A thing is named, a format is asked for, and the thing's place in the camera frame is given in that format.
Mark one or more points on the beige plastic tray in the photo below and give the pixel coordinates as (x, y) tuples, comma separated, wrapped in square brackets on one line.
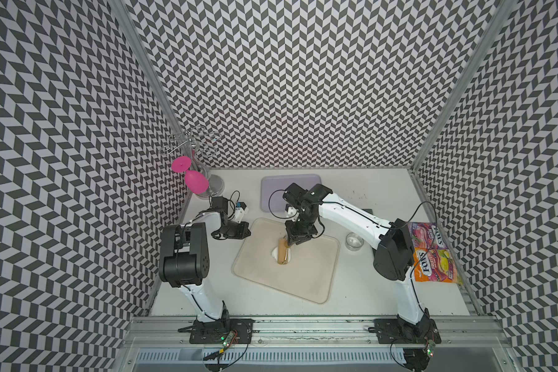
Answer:
[(308, 275)]

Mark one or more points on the purple plastic tray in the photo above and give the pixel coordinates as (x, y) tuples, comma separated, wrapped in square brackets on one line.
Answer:
[(272, 188)]

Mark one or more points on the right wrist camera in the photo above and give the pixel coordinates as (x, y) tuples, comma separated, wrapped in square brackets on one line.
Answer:
[(291, 212)]

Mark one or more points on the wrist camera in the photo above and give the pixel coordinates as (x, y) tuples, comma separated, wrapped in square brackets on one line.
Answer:
[(291, 212), (240, 211)]

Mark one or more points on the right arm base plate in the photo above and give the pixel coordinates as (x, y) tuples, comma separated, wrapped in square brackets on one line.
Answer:
[(399, 331)]

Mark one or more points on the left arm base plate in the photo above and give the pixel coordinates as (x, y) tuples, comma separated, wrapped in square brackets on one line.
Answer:
[(209, 333)]

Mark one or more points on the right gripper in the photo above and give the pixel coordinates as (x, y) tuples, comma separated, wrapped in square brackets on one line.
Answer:
[(295, 235)]

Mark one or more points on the colourful candy bag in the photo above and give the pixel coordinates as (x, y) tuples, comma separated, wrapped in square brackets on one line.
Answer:
[(435, 260)]

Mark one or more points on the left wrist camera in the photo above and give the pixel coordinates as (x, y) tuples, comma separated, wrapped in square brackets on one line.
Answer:
[(240, 211)]

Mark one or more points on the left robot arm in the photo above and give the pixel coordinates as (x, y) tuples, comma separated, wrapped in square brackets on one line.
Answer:
[(185, 259)]

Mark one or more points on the wooden dough roller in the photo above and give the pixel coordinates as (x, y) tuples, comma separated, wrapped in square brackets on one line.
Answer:
[(283, 243)]

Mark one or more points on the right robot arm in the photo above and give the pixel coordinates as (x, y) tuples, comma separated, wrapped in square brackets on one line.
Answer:
[(393, 248)]

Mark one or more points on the white dough ball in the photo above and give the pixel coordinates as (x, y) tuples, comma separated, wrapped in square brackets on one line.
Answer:
[(275, 253)]

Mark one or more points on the pink wine glass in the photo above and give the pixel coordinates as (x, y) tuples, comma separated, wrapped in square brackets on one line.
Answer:
[(195, 180)]

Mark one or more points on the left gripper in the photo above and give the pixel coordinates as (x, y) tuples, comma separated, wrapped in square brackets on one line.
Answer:
[(243, 227)]

